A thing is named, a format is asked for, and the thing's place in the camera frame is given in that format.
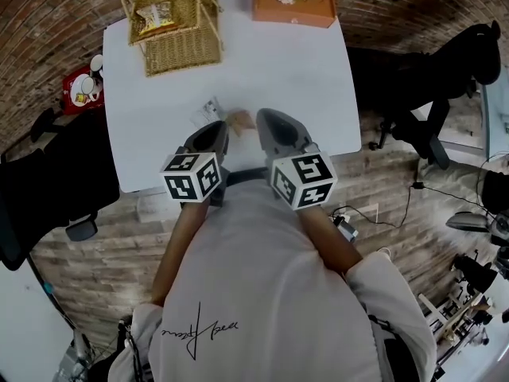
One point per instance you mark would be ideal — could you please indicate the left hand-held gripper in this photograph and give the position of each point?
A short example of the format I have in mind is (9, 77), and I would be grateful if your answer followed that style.
(191, 177)

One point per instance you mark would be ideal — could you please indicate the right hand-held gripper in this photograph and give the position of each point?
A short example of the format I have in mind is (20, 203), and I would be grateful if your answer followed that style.
(306, 177)

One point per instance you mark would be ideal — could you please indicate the colourful clear snack packet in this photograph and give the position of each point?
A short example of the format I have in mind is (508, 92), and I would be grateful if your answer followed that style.
(240, 122)

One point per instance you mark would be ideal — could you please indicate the wicker basket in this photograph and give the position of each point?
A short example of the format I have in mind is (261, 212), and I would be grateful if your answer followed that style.
(179, 54)

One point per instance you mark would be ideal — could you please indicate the orange snack packet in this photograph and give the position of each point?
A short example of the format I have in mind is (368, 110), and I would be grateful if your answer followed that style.
(157, 16)

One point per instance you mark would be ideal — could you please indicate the person's left forearm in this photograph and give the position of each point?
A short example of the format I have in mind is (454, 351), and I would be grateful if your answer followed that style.
(179, 253)

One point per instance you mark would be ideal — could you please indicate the person's right forearm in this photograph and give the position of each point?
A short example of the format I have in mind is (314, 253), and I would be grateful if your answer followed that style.
(330, 241)

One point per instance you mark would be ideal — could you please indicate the person's black trousers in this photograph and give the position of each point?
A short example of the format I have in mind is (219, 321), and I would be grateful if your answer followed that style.
(244, 175)

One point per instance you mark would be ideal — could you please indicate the white power strip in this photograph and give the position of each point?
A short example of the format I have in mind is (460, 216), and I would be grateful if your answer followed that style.
(341, 218)

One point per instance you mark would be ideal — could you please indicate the silver metal box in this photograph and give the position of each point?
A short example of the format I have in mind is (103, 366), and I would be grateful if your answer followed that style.
(348, 231)

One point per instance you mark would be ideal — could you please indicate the orange drawer box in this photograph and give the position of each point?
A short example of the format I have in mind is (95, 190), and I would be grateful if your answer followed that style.
(286, 12)

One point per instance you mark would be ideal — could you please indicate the small yellow packet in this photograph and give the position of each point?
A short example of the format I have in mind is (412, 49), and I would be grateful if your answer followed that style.
(80, 98)

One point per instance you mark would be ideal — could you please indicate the white enamel mug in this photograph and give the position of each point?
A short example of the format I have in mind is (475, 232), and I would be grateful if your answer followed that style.
(96, 63)
(85, 84)

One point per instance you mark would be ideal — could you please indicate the red gift box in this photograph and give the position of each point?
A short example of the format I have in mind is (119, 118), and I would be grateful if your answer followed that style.
(67, 94)

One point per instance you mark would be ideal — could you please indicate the person's white t-shirt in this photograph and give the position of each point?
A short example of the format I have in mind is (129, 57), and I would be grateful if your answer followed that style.
(258, 293)

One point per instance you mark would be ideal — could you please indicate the black office chair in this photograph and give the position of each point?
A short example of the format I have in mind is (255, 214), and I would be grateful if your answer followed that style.
(51, 181)
(437, 94)

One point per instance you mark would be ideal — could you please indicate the pale grey desk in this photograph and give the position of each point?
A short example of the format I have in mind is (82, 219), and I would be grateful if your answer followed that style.
(495, 125)

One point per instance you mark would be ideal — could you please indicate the white side table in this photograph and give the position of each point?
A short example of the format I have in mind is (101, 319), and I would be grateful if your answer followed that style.
(20, 324)

